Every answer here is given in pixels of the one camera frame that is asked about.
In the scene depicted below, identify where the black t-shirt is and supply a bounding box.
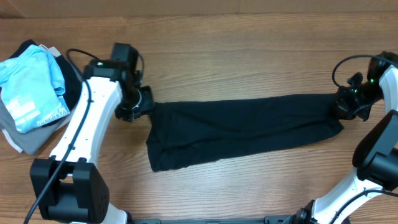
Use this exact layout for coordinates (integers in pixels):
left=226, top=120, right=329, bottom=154
left=146, top=94, right=344, bottom=172

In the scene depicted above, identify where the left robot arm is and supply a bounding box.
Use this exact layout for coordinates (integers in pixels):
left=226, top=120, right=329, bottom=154
left=24, top=43, right=154, bottom=224

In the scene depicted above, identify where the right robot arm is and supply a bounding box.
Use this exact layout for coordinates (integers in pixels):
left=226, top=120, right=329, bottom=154
left=275, top=51, right=397, bottom=223

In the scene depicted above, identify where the beige folded shirt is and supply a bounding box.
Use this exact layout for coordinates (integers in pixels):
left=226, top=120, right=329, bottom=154
left=1, top=40, right=81, bottom=155

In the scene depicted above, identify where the light blue folded shirt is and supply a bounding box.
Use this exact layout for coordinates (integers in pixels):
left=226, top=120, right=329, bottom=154
left=1, top=45, right=70, bottom=134

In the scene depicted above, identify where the grey folded shirt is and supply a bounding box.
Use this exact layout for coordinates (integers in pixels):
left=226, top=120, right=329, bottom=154
left=0, top=63, right=84, bottom=156

